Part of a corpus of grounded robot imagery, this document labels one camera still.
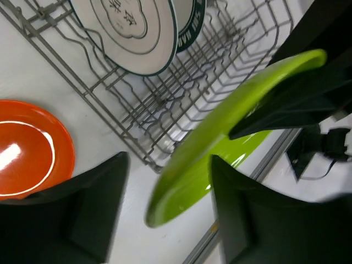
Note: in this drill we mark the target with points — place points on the grey wire dish rack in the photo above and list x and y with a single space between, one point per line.
152 114

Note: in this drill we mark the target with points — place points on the aluminium table edge rail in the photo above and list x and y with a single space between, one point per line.
233 228

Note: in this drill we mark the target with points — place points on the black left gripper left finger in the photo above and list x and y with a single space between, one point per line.
72 222

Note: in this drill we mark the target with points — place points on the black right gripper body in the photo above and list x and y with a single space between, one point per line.
311 141

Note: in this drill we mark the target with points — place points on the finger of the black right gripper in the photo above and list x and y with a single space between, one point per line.
326 25
314 91

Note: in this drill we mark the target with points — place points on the white plate dark lettered rim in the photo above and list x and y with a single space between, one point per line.
190 15

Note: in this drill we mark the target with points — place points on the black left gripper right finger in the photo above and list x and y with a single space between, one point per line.
288 230

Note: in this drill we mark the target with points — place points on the white plate green rim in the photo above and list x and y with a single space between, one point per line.
138 36

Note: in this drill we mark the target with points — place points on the orange plate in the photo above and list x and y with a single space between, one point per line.
37 151

